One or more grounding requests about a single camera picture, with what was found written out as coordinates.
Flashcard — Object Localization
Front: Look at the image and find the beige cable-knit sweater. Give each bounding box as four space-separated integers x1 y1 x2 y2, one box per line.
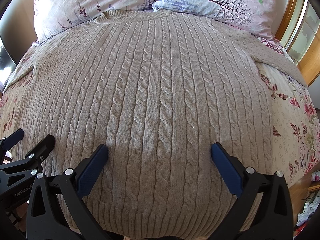
1 10 304 239

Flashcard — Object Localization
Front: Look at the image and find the blue pink floral right pillow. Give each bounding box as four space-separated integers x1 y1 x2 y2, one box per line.
152 0 276 40

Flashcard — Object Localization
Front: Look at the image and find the wooden glass-panel headboard cabinet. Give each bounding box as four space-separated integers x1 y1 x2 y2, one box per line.
276 0 319 86

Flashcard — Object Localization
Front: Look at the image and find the pink floral left pillow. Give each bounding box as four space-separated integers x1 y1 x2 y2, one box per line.
34 0 154 42

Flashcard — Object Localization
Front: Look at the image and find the floral quilt bedspread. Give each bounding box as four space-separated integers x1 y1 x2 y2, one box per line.
1 46 319 186

